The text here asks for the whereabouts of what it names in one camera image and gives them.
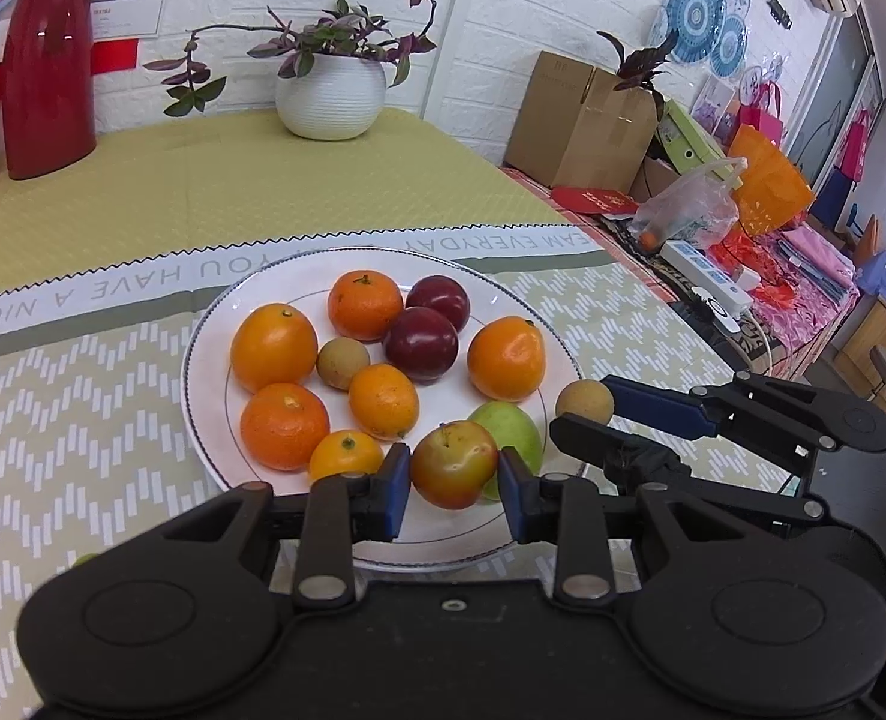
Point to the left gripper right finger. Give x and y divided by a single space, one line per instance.
565 511

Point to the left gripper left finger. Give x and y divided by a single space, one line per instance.
343 510

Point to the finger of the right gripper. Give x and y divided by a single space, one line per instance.
631 462
787 423

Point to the small yellow orange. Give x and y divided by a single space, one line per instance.
346 451

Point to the brown longan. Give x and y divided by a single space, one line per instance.
589 399
339 360

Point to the small green fruit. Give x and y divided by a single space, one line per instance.
508 426

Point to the red yellow apple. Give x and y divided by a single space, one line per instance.
452 464

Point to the tangerine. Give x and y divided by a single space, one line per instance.
282 425
362 305

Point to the small orange kumquat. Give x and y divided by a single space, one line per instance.
383 402

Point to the large orange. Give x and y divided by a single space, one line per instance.
274 344

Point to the dark red plum front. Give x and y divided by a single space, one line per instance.
422 343

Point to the dark red plum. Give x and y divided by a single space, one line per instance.
443 295
422 343

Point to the dark red plum back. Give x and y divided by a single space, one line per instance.
443 295

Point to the white round plate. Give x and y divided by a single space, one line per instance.
213 400

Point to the white power strip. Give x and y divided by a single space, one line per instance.
709 283

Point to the orange plastic bag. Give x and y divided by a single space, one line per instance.
773 191

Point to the clear plastic bag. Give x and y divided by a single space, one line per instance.
698 208

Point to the red envelope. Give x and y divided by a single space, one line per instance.
595 201

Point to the green box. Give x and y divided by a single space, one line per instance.
687 144

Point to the cardboard box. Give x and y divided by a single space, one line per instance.
578 128

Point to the patterned tablecloth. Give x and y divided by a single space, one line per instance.
105 267

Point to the dark purple plant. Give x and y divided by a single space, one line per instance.
638 70

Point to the white plant pot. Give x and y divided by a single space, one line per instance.
340 99

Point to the purple green trailing plant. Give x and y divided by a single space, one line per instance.
344 31

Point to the red thermos jug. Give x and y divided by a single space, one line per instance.
47 108

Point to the blue round wall decoration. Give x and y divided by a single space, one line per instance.
711 32

